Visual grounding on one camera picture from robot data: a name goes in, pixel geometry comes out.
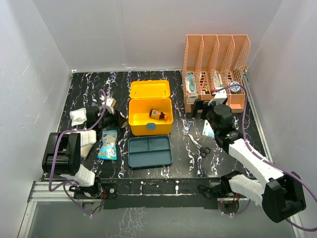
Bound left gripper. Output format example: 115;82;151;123
98;108;126;129

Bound white gauze pad bag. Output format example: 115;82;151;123
70;108;87;126

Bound cotton swab bag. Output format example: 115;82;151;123
97;130;117;161

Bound brown medicine bottle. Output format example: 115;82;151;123
149;109;168;120

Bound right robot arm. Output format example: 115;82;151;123
199;101;306;223

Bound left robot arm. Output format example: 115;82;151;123
42;106;195;199

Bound yellow medicine box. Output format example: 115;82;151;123
128;80;174;136

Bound small blue patterned packet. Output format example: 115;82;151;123
182;121;193;135

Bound blue white tape dispenser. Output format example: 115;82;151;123
185;72;197;93

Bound white gauze packet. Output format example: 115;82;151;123
202;120;214;138

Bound green capped marker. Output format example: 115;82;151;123
217;73;224;87

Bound cotton ball bag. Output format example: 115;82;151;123
80;144;93;160

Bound pink desk organizer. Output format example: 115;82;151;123
182;35;251;113

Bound blue divided tray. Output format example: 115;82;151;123
128;135;173;170

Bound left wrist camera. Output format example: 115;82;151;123
100;96;116;111

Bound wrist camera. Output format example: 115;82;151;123
208;89;227;106
100;96;116;111

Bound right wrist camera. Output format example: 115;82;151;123
208;89;227;106

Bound black handled scissors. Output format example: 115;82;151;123
188;134;211;158

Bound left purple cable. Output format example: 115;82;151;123
48;89;107;219

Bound purple cable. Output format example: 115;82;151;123
212;83;317;233
48;89;107;219

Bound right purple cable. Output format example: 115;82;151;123
212;83;317;233

